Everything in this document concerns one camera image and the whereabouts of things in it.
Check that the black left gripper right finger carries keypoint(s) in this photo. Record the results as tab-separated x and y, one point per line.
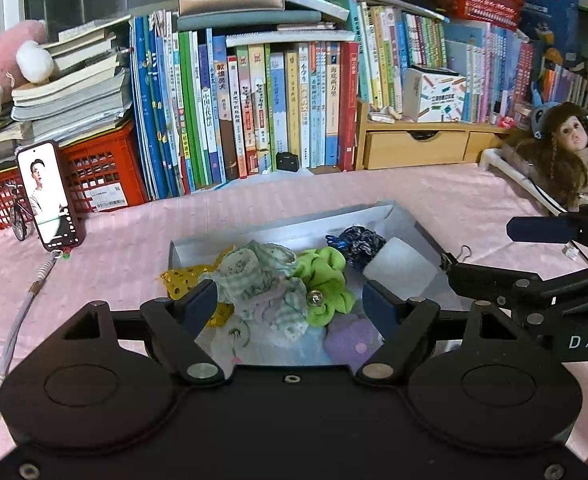
405	326

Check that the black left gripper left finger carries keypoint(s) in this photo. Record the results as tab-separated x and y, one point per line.
174	326

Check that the gold sequin fabric bow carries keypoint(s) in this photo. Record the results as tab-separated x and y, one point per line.
179	282

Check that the lilac fuzzy cloth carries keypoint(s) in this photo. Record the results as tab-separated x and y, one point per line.
351	340

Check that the blue sparkly scrunchie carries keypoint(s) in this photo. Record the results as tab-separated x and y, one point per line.
357	244

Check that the green checked baby cloth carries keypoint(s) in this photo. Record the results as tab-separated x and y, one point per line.
259	281

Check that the lime green fabric flower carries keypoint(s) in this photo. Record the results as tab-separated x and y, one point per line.
322	272

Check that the small black binder clip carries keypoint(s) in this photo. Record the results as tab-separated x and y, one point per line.
459	254

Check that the white shallow box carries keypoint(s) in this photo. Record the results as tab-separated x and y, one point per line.
248	343

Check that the brown haired doll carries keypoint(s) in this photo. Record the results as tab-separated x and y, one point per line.
556	154

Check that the red plastic crate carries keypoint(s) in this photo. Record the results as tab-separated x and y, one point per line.
102	173

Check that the wooden drawer organizer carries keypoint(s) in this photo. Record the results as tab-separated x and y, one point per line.
383	142

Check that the miniature bicycle model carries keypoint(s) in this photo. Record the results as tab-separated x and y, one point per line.
19	213

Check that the smartphone on stand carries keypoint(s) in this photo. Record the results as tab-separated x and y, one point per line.
43	177

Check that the row of upright books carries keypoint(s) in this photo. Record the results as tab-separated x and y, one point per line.
230	95

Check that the white patterned box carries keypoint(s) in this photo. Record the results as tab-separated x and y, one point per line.
433	96

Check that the right row of books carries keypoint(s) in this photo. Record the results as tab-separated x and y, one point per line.
506	71

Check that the stack of grey books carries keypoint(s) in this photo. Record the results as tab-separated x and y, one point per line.
76	87

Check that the pink plush toy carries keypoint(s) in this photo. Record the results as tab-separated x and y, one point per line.
8	67

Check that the red basket on books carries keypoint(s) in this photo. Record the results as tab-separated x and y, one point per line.
503	13

